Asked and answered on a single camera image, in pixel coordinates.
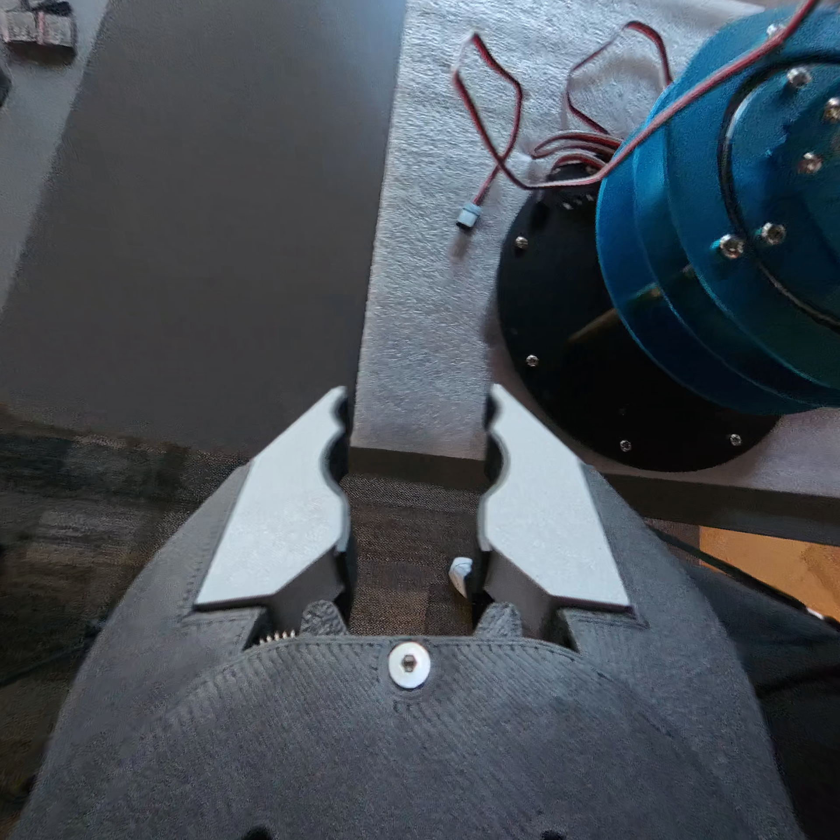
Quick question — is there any thin black cable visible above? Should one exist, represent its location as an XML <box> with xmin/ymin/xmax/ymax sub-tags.
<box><xmin>648</xmin><ymin>524</ymin><xmax>840</xmax><ymax>623</ymax></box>

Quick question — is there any grey felt mat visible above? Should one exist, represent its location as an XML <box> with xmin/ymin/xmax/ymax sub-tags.
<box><xmin>354</xmin><ymin>0</ymin><xmax>840</xmax><ymax>493</ymax></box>

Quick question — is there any person's black clothing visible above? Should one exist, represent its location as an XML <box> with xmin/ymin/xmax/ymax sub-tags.
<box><xmin>656</xmin><ymin>558</ymin><xmax>840</xmax><ymax>840</ymax></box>

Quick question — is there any blue black round robot base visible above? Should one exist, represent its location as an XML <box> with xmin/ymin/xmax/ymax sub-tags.
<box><xmin>495</xmin><ymin>0</ymin><xmax>840</xmax><ymax>473</ymax></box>

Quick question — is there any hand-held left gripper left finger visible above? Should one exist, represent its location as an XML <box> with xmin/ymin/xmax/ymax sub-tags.
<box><xmin>196</xmin><ymin>386</ymin><xmax>357</xmax><ymax>635</ymax></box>

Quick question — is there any dark desk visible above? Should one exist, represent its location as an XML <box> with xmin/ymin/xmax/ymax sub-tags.
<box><xmin>0</xmin><ymin>0</ymin><xmax>840</xmax><ymax>546</ymax></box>

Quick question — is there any red black wire bundle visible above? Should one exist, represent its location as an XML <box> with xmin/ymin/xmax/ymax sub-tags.
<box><xmin>499</xmin><ymin>0</ymin><xmax>821</xmax><ymax>191</ymax></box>

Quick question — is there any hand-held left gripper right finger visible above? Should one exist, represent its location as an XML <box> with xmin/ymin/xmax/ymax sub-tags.
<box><xmin>474</xmin><ymin>384</ymin><xmax>635</xmax><ymax>632</ymax></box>

